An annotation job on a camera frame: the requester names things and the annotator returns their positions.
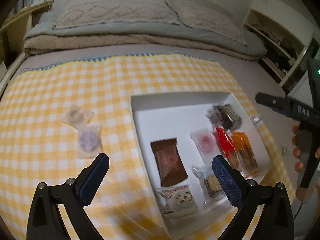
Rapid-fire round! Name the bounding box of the white cluttered shelf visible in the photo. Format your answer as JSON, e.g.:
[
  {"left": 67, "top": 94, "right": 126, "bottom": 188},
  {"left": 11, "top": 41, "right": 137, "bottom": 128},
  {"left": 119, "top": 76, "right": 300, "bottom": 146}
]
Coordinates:
[{"left": 244, "top": 9, "right": 319, "bottom": 94}]

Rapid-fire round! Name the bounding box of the grey patterned pillow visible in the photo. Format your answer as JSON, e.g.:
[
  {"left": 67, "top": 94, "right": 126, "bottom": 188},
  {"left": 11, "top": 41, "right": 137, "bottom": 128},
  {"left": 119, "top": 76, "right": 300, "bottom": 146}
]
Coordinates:
[
  {"left": 164, "top": 0, "right": 247, "bottom": 46},
  {"left": 52, "top": 0, "right": 179, "bottom": 29}
]

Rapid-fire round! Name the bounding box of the orange snack packet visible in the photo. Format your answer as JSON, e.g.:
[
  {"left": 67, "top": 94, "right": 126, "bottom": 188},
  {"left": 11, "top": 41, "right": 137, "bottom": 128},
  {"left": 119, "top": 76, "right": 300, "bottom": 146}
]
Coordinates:
[{"left": 232, "top": 132, "right": 258, "bottom": 178}]

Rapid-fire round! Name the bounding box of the clear packet purple pastry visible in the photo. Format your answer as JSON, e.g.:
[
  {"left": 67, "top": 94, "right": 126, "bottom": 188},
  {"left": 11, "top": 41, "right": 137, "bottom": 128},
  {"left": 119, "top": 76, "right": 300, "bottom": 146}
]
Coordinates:
[{"left": 76, "top": 122, "right": 103, "bottom": 159}]

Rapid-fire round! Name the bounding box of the grey patterned pillow left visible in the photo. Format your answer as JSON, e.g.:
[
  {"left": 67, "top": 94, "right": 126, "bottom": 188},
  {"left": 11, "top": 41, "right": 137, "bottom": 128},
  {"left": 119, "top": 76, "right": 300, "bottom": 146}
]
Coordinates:
[{"left": 52, "top": 0, "right": 179, "bottom": 29}]

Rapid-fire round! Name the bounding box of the right hand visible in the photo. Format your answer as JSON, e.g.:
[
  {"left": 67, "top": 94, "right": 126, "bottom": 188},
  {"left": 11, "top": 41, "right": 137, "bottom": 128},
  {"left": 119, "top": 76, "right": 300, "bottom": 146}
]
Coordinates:
[{"left": 292, "top": 126, "right": 319, "bottom": 203}]

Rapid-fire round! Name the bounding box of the clear packet pink pastry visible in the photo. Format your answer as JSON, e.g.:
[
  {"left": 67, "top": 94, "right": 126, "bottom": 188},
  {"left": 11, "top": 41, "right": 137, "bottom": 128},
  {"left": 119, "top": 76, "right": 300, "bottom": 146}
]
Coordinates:
[{"left": 189, "top": 128, "right": 221, "bottom": 164}]

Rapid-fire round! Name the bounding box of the yellow checkered cloth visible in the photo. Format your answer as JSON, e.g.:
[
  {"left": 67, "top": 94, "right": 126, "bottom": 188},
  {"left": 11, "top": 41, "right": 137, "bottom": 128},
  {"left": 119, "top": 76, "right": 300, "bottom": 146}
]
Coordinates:
[{"left": 1, "top": 53, "right": 295, "bottom": 239}]

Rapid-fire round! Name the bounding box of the brown chocolate snack packet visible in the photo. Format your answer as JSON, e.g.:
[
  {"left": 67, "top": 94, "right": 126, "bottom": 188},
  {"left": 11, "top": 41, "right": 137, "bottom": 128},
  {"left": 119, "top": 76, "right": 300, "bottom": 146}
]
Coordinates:
[{"left": 150, "top": 138, "right": 188, "bottom": 187}]

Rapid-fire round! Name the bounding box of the white cookie snack packet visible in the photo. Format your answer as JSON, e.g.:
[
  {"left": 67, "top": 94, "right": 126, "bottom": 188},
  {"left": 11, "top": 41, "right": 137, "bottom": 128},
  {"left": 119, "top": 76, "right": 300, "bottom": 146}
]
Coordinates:
[{"left": 156, "top": 184, "right": 199, "bottom": 219}]

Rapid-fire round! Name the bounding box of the black silver snack packet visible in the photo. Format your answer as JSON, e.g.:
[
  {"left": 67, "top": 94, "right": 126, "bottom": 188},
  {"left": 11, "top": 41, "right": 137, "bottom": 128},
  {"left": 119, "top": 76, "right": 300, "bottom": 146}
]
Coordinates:
[{"left": 213, "top": 104, "right": 242, "bottom": 132}]

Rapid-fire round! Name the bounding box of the white tray box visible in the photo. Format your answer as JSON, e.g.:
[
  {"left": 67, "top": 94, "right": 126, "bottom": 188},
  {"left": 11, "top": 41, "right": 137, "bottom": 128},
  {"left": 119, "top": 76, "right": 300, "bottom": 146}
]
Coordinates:
[{"left": 130, "top": 92, "right": 271, "bottom": 239}]

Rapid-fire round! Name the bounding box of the beige folded blanket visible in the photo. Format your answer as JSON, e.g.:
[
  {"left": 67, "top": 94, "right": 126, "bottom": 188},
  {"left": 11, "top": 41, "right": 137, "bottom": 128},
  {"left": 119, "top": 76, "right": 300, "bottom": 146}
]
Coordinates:
[{"left": 23, "top": 34, "right": 267, "bottom": 61}]

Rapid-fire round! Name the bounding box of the clear packet brown pastry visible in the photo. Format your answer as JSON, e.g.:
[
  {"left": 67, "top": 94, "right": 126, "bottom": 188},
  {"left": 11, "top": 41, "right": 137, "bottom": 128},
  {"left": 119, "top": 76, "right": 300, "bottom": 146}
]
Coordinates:
[{"left": 206, "top": 106, "right": 223, "bottom": 126}]

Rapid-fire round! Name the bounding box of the grey patterned pillow right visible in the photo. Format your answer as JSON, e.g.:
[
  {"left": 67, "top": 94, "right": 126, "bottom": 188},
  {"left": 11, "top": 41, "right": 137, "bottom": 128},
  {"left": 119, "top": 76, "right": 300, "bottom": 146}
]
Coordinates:
[{"left": 164, "top": 0, "right": 247, "bottom": 46}]

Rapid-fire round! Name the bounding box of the red snack packet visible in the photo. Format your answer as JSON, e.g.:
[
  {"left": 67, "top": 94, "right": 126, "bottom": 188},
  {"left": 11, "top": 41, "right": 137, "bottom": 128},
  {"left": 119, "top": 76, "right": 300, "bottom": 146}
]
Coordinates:
[{"left": 216, "top": 127, "right": 242, "bottom": 172}]

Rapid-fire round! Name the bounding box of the blue-top mooncake packet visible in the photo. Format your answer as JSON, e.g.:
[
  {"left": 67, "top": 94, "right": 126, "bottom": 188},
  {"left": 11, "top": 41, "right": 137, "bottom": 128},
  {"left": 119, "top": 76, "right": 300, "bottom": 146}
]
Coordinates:
[{"left": 191, "top": 163, "right": 226, "bottom": 207}]

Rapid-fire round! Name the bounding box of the wooden bedside shelf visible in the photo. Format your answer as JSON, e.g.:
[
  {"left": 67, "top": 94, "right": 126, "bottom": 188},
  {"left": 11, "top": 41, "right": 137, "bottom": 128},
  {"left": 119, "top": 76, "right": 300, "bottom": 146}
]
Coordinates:
[{"left": 1, "top": 0, "right": 54, "bottom": 80}]

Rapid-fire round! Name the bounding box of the clear packet beige ring pastry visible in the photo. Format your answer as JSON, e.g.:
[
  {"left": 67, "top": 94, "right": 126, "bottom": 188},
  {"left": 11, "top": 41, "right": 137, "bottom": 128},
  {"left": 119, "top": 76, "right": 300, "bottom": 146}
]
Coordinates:
[{"left": 60, "top": 104, "right": 94, "bottom": 130}]

